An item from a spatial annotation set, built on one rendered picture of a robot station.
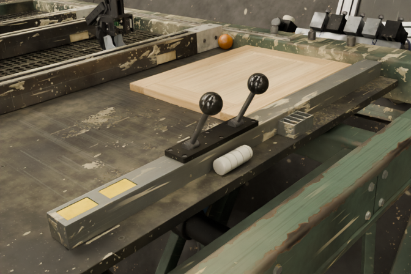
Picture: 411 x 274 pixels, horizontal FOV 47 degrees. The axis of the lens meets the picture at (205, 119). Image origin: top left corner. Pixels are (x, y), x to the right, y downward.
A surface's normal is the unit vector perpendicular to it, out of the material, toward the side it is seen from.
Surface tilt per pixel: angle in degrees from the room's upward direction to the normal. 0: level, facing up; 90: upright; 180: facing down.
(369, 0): 0
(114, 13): 35
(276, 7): 0
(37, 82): 90
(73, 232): 90
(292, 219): 55
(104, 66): 90
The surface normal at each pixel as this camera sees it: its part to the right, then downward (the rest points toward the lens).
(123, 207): 0.73, 0.25
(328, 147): -0.69, 0.31
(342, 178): -0.04, -0.92
